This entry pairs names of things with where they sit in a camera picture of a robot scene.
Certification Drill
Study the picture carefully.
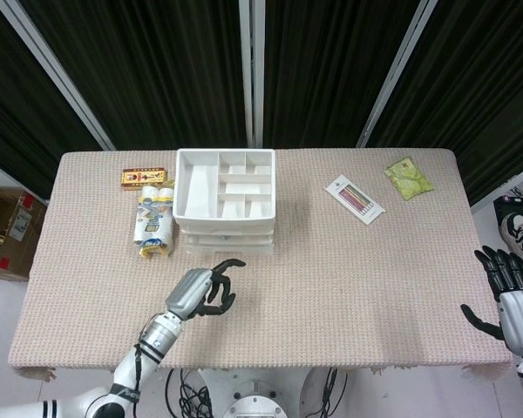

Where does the clear plastic container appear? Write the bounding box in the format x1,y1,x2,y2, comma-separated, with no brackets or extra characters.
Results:
180,234,275,246

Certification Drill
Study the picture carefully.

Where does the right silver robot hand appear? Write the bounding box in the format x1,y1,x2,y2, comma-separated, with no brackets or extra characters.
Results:
460,246,523,356

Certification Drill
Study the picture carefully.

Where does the green snack packet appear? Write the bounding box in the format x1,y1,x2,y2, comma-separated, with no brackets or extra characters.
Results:
383,158,435,201

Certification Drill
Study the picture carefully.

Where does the white coloured pencil box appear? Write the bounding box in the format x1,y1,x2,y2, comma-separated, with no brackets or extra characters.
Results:
324,174,387,226

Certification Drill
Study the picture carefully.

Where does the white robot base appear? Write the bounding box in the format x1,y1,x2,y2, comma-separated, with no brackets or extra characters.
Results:
198,368,316,418

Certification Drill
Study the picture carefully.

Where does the paper roll pack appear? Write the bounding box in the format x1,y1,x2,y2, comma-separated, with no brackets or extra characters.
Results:
132,180,176,261

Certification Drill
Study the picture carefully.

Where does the white plastic container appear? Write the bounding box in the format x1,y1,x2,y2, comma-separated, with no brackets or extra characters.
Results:
177,225,275,237

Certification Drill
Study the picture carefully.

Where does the brown cardboard box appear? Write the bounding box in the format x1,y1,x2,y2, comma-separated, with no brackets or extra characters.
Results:
0,186,49,282

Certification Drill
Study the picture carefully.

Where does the grey metal frame post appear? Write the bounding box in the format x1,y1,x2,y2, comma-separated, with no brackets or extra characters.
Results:
238,0,266,150
356,0,439,149
0,0,115,152

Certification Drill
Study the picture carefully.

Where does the white plastic drawer unit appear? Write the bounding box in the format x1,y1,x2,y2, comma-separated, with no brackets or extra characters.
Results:
173,148,276,256

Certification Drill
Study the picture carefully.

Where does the black cable bundle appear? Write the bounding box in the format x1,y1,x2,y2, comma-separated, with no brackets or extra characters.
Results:
316,367,349,418
165,368,214,418

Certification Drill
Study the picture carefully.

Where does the black pleated curtain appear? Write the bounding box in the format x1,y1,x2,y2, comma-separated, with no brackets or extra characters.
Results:
0,0,523,208

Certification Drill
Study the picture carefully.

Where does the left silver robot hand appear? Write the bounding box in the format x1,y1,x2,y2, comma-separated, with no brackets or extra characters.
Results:
164,258,248,321

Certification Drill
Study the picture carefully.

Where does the white black sneaker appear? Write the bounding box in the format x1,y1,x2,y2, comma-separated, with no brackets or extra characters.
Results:
500,212,523,262

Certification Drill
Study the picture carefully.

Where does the brown yellow printed box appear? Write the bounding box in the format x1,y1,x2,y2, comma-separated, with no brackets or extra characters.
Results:
121,167,167,192

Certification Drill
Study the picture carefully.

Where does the beige woven tablecloth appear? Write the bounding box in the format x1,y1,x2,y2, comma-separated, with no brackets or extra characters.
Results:
9,148,513,375

